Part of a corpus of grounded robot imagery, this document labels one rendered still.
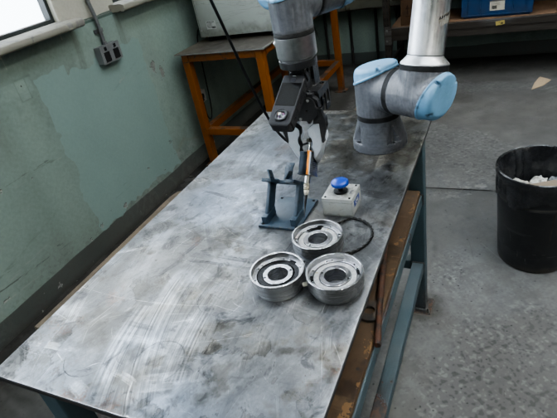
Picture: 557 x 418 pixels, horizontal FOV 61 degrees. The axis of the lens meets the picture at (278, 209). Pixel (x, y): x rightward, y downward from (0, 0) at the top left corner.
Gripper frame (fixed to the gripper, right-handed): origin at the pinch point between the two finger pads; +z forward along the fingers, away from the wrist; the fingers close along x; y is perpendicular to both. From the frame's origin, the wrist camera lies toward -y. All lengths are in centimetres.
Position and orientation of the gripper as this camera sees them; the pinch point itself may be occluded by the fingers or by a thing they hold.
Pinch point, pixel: (308, 158)
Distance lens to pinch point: 98.3
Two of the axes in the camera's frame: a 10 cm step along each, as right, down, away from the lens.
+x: -9.0, -0.8, 4.3
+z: 1.8, 8.4, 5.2
